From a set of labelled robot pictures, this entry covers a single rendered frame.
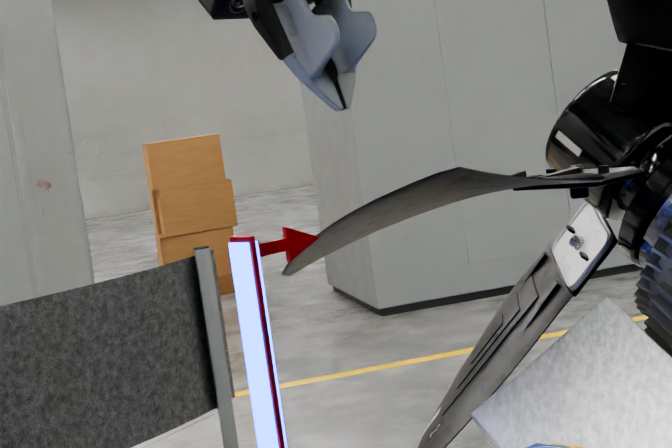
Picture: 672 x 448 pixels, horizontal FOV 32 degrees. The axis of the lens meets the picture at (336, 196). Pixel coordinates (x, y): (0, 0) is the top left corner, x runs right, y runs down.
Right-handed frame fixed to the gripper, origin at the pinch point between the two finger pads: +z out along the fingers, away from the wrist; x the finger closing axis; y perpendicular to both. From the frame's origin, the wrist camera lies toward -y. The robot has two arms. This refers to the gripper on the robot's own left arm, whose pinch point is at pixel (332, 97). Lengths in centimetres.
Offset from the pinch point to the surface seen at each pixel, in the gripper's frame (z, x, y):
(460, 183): 10.2, 1.0, 8.6
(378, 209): 9.6, -1.8, 2.8
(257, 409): 20.0, -13.4, -2.4
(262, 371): 17.8, -13.3, -0.4
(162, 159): -190, 387, -679
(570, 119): 5.0, 25.9, -1.1
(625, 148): 9.4, 26.4, 2.9
